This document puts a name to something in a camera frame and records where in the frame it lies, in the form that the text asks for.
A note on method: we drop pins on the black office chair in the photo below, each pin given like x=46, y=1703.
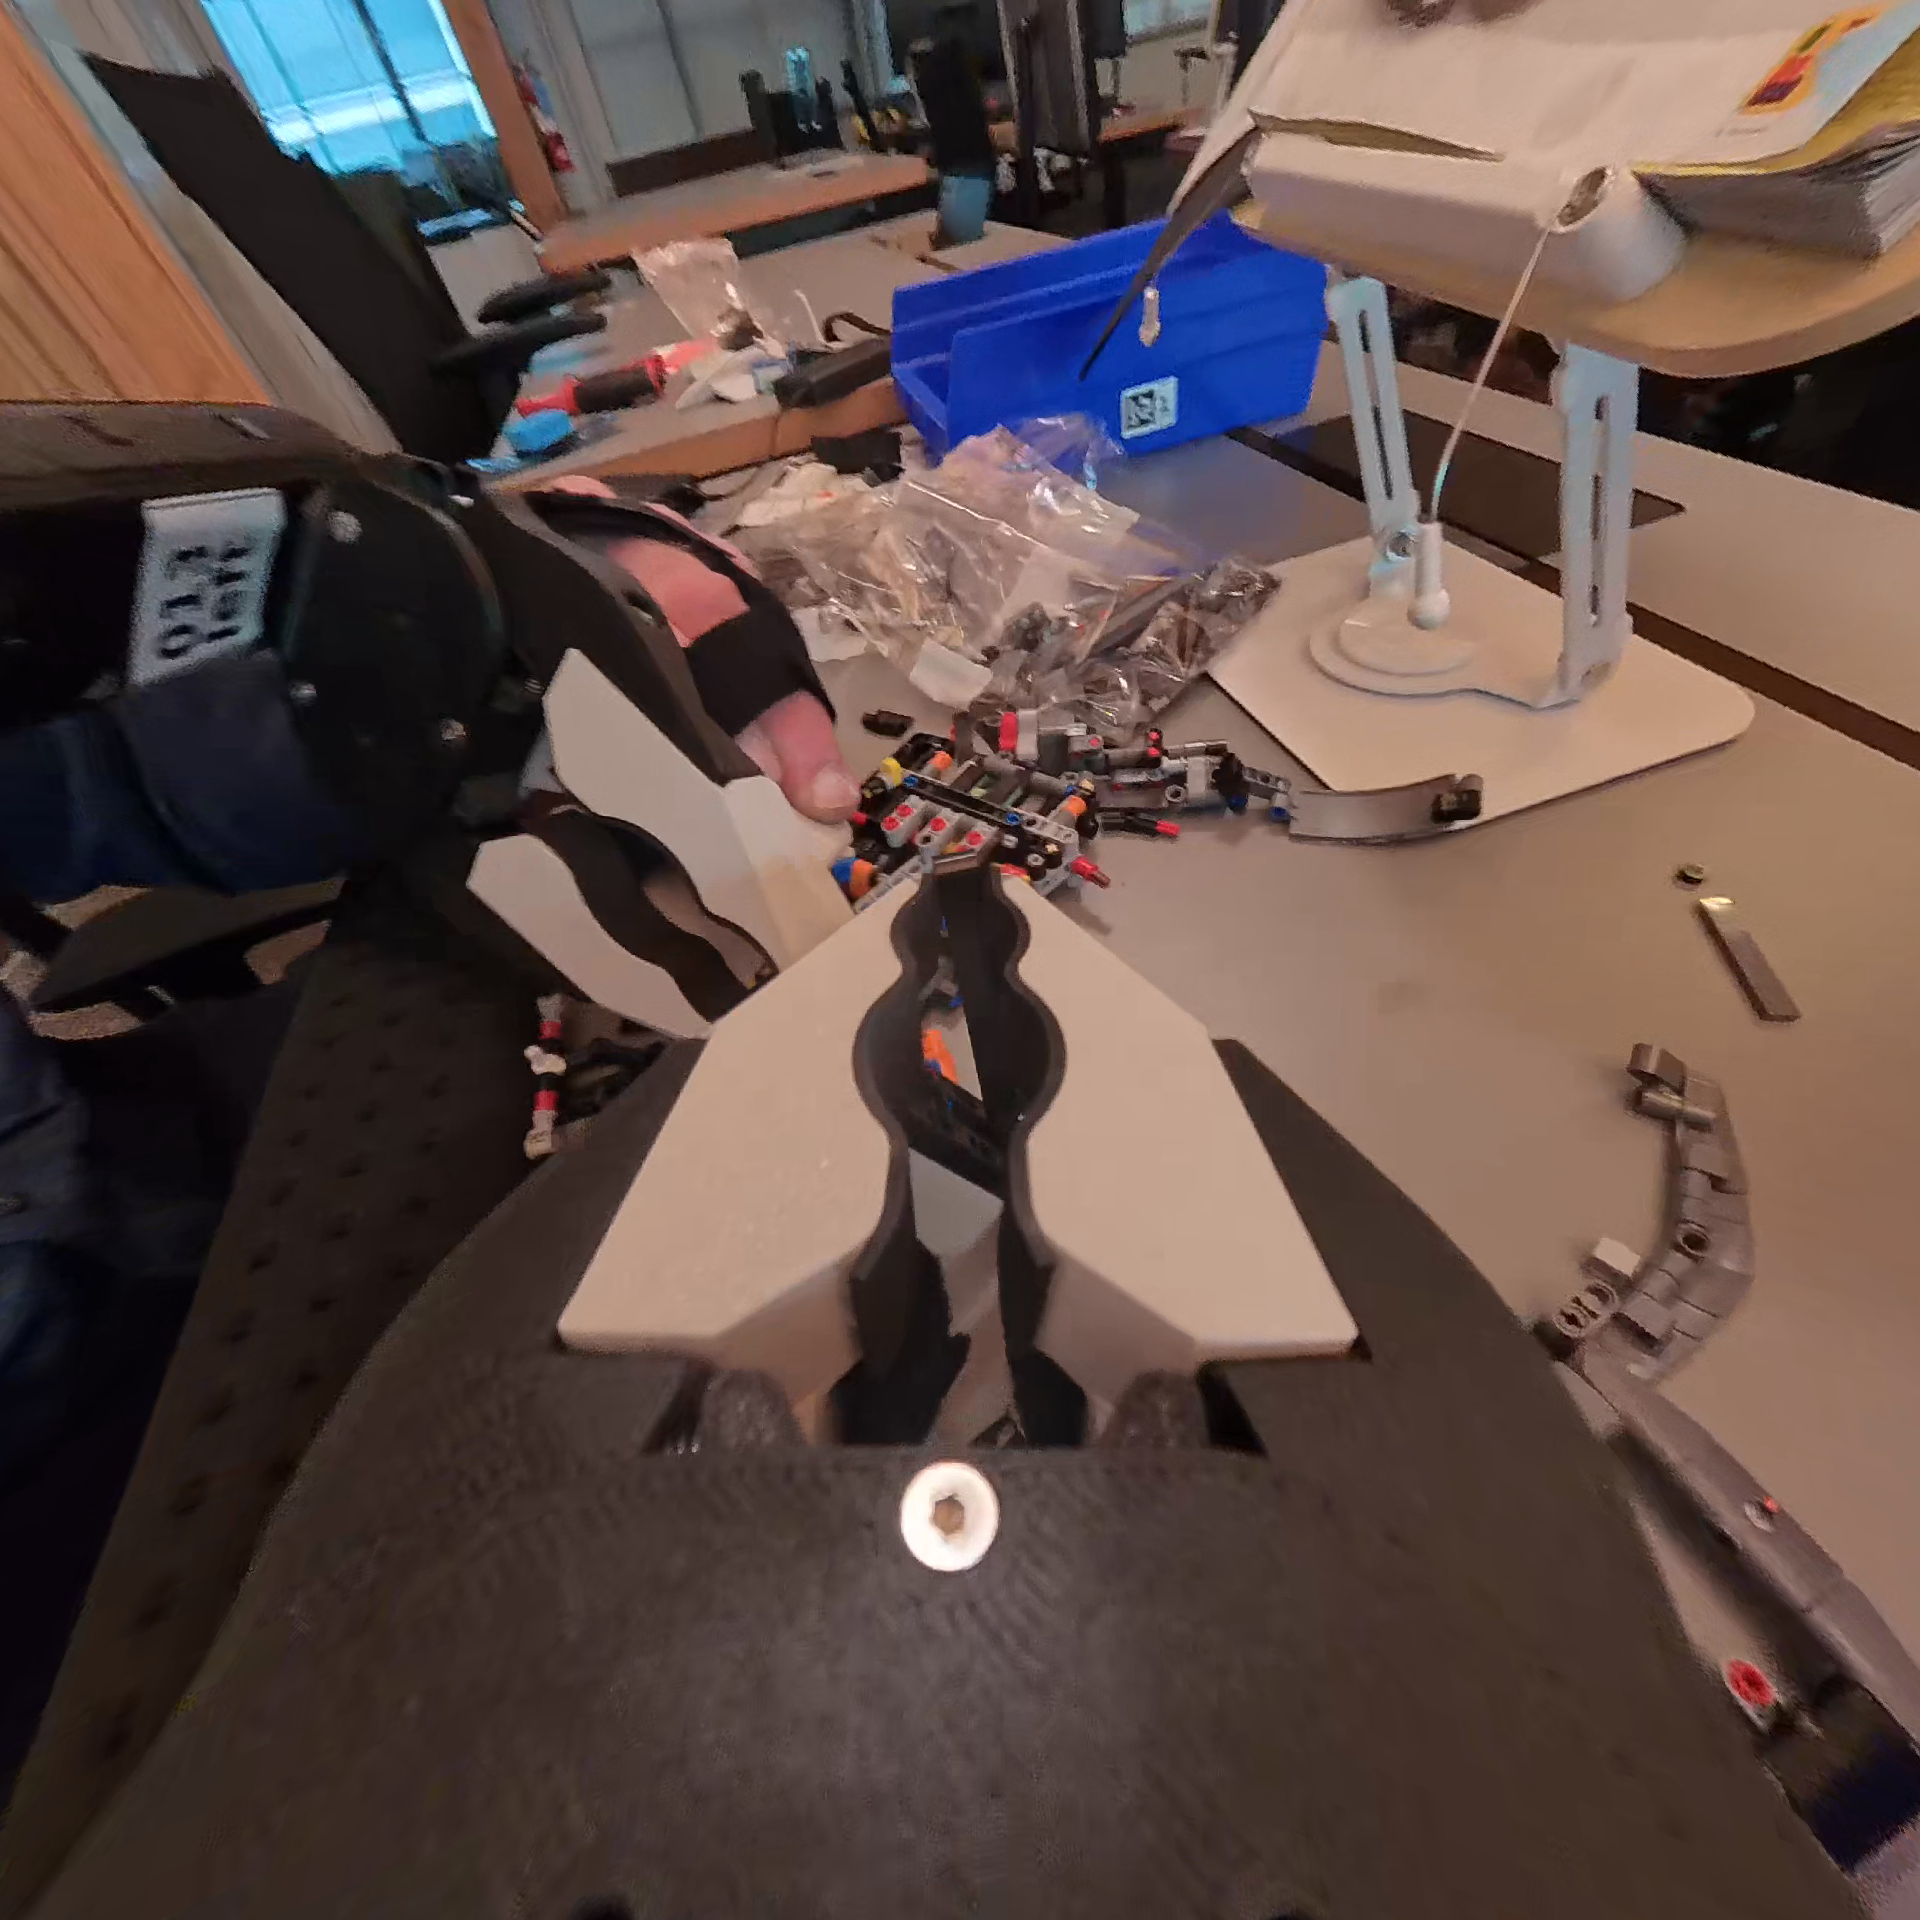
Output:
x=300, y=253

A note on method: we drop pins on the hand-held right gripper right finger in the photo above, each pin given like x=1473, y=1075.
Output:
x=1185, y=1201

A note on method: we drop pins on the small clear plastic bag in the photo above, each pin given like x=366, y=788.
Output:
x=705, y=292

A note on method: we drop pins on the black power adapter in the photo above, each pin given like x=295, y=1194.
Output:
x=833, y=373

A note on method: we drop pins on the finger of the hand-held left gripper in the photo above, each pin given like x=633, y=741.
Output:
x=646, y=751
x=599, y=944

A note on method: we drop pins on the person's left forearm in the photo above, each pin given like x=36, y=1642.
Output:
x=182, y=796

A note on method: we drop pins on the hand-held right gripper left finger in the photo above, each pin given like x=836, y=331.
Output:
x=721, y=1201

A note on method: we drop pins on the black pouch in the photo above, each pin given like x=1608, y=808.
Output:
x=859, y=450

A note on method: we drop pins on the small blue object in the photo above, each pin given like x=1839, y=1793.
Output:
x=539, y=434

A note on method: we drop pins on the black axle with red bushings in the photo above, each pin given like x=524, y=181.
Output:
x=545, y=1073

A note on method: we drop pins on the black perforated panel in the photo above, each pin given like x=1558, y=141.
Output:
x=300, y=1201

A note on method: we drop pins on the grey lego subassembly with curved panel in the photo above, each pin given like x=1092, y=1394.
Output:
x=1349, y=810

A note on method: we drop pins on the lego car chassis assembly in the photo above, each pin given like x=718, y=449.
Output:
x=975, y=819

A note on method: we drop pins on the person's left hand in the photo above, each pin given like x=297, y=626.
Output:
x=809, y=764

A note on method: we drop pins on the wooden background desk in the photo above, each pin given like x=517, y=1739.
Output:
x=734, y=202

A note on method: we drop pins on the dark grey lego tile strip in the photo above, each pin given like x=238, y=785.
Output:
x=1748, y=955

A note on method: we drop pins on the white book stand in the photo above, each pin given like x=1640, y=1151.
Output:
x=1501, y=691

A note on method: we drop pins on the red black hand tool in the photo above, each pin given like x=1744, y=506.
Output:
x=592, y=389

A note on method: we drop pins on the grey lego connector beam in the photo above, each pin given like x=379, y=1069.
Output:
x=1680, y=1229

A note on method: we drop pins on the clear bag of lego parts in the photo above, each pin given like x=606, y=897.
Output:
x=1037, y=585

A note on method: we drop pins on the blue plastic bin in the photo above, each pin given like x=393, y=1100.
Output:
x=1079, y=329

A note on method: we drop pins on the lego instruction booklet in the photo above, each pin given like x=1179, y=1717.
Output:
x=1575, y=60

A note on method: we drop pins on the red fire extinguisher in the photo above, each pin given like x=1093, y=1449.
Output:
x=552, y=112

